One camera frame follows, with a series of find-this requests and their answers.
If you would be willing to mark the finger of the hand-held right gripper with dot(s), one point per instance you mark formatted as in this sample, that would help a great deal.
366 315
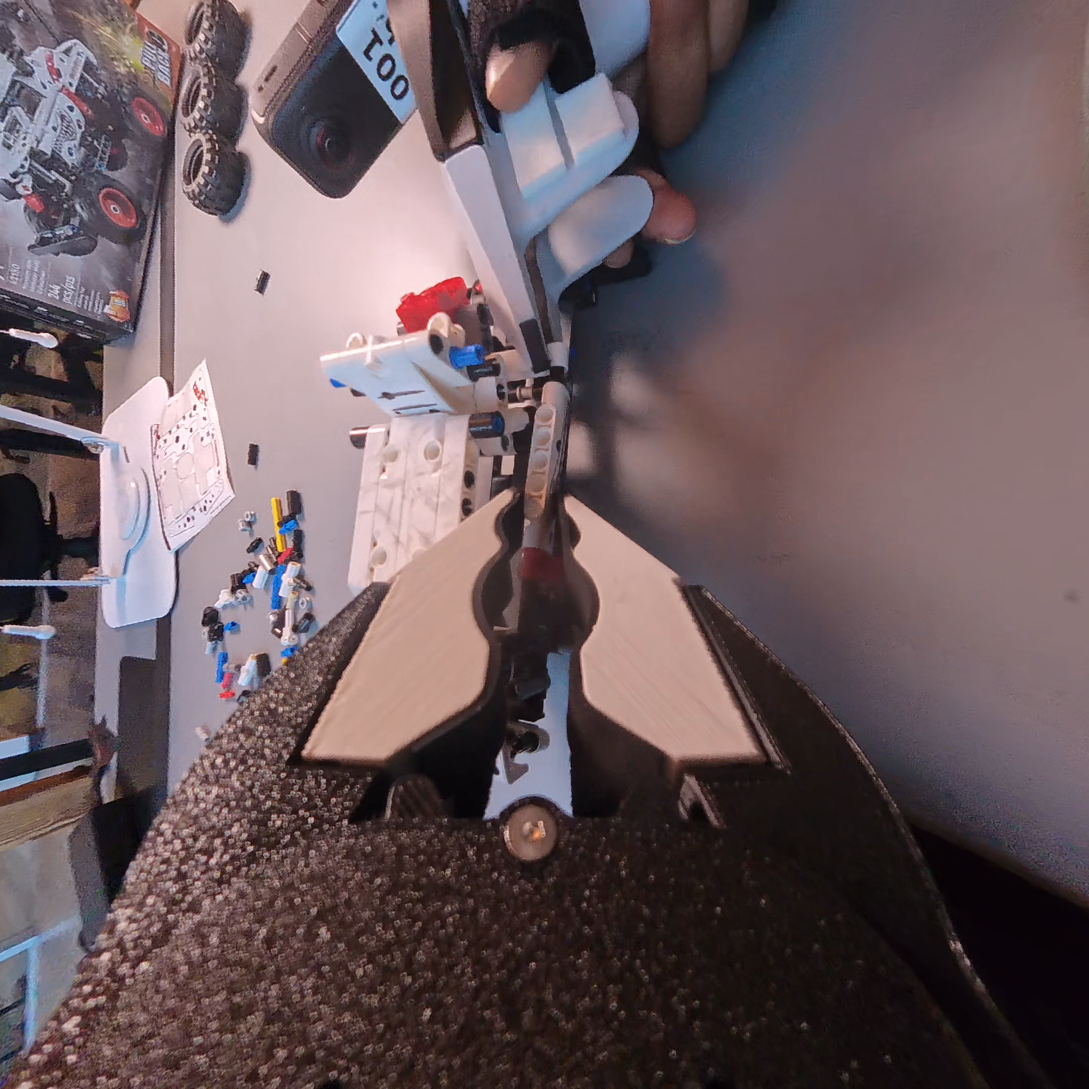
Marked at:
502 222
560 315

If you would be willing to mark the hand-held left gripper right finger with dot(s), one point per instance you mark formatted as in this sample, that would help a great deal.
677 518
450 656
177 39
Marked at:
672 672

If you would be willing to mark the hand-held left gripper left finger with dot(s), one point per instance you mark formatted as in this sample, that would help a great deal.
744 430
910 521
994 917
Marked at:
409 672

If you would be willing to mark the white holed beam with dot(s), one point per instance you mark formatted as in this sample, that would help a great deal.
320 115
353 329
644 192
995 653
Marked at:
547 443

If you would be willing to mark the pile of small brick pieces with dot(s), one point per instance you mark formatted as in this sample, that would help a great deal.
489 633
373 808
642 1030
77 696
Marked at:
264 596

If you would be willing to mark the brick-built truck model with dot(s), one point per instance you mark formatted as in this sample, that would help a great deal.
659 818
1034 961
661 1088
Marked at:
409 494

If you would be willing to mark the person's right hand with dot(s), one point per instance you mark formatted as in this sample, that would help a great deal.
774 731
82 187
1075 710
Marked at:
689 68

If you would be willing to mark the black toy set box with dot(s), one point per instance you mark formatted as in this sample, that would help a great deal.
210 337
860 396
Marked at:
77 153

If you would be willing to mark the white book stand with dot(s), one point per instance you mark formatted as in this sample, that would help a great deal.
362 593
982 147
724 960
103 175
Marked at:
136 545

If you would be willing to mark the sticker sheet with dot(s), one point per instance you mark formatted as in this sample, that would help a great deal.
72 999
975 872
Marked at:
191 460

